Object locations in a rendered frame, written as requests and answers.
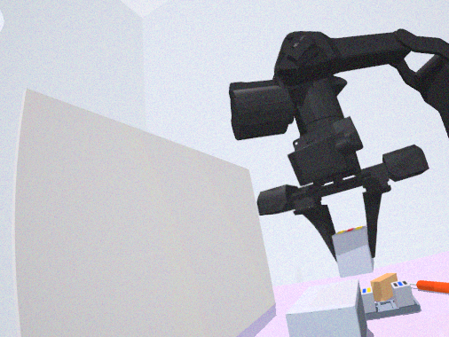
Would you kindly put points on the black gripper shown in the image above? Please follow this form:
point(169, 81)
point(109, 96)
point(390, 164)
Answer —
point(306, 200)

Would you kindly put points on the orange rounded bar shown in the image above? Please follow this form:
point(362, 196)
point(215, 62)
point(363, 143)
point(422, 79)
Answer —
point(432, 286)

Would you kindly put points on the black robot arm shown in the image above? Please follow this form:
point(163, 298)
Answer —
point(304, 87)

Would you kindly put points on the tan rectangular block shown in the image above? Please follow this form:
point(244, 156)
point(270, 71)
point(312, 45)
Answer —
point(382, 286)

